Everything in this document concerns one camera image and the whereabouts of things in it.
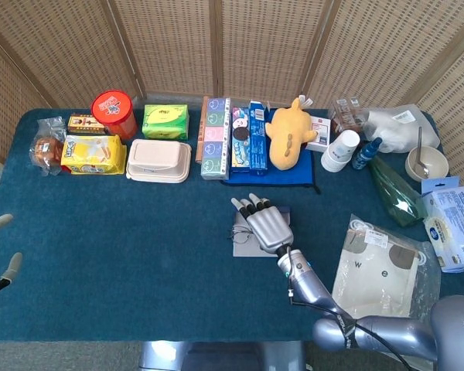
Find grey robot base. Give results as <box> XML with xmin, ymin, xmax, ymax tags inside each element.
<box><xmin>138</xmin><ymin>340</ymin><xmax>306</xmax><ymax>371</ymax></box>

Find thin-framed eyeglasses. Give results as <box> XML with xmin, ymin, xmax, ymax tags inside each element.
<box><xmin>227</xmin><ymin>226</ymin><xmax>254</xmax><ymax>245</ymax></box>

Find orange tub with red lid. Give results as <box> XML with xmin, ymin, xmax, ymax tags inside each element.
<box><xmin>90</xmin><ymin>90</ymin><xmax>138</xmax><ymax>141</ymax></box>

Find white item in clear bag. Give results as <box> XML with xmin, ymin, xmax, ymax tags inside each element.
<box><xmin>357</xmin><ymin>103</ymin><xmax>441</xmax><ymax>155</ymax></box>

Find wet wipes pack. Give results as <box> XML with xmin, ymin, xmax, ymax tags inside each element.
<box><xmin>421</xmin><ymin>176</ymin><xmax>464</xmax><ymax>274</ymax></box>

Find blue folder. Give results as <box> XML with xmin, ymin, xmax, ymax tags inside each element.
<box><xmin>220</xmin><ymin>107</ymin><xmax>322</xmax><ymax>194</ymax></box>

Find beige bowl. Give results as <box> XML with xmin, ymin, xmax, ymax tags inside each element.
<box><xmin>404</xmin><ymin>145</ymin><xmax>449</xmax><ymax>182</ymax></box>

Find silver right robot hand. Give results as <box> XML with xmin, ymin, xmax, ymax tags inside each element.
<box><xmin>230</xmin><ymin>192</ymin><xmax>295</xmax><ymax>257</ymax></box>

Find green glass bottle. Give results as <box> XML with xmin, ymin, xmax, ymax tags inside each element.
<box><xmin>367</xmin><ymin>154</ymin><xmax>428</xmax><ymax>228</ymax></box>

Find metal spoon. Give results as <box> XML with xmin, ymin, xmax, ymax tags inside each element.
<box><xmin>414</xmin><ymin>126</ymin><xmax>431</xmax><ymax>179</ymax></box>

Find small yellow brown box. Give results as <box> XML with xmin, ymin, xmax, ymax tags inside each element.
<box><xmin>67</xmin><ymin>113</ymin><xmax>108</xmax><ymax>136</ymax></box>

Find bread in clear wrapper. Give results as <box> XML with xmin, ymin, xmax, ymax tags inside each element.
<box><xmin>29</xmin><ymin>117</ymin><xmax>67</xmax><ymax>178</ymax></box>

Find stack of white paper cups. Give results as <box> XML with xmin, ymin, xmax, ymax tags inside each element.
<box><xmin>320</xmin><ymin>129</ymin><xmax>361</xmax><ymax>173</ymax></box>

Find pastel tissue multipack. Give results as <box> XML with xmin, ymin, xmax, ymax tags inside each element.
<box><xmin>200</xmin><ymin>97</ymin><xmax>232</xmax><ymax>182</ymax></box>

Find green tissue box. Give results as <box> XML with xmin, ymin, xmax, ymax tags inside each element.
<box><xmin>142</xmin><ymin>104</ymin><xmax>189</xmax><ymax>141</ymax></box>

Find small blue bottle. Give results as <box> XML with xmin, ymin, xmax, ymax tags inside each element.
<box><xmin>351</xmin><ymin>137</ymin><xmax>384</xmax><ymax>171</ymax></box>

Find light blue cookie box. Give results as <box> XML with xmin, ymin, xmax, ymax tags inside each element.
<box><xmin>230</xmin><ymin>107</ymin><xmax>252</xmax><ymax>174</ymax></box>

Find blue glasses case grey lining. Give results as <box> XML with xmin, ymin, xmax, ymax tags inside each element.
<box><xmin>231</xmin><ymin>206</ymin><xmax>292</xmax><ymax>258</ymax></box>

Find yellow plush toy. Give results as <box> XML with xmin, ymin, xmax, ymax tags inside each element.
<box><xmin>264</xmin><ymin>97</ymin><xmax>319</xmax><ymax>172</ymax></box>

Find small white box red label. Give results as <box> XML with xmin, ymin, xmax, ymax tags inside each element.
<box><xmin>305</xmin><ymin>115</ymin><xmax>333</xmax><ymax>153</ymax></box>

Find yellow snack bag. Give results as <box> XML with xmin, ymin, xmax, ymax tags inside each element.
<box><xmin>60</xmin><ymin>134</ymin><xmax>128</xmax><ymax>175</ymax></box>

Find wicker folding screen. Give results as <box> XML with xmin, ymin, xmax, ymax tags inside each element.
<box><xmin>0</xmin><ymin>0</ymin><xmax>464</xmax><ymax>194</ymax></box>

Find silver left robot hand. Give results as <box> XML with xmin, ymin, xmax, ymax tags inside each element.
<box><xmin>0</xmin><ymin>198</ymin><xmax>24</xmax><ymax>302</ymax></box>

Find dark blue cookie box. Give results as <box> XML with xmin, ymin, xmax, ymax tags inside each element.
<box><xmin>248</xmin><ymin>99</ymin><xmax>271</xmax><ymax>177</ymax></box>

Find beige stacked lunch boxes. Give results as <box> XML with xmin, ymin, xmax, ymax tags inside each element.
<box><xmin>125</xmin><ymin>138</ymin><xmax>193</xmax><ymax>184</ymax></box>

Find cream tote bag in plastic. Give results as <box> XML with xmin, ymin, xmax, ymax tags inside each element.
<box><xmin>331</xmin><ymin>213</ymin><xmax>442</xmax><ymax>322</ymax></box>

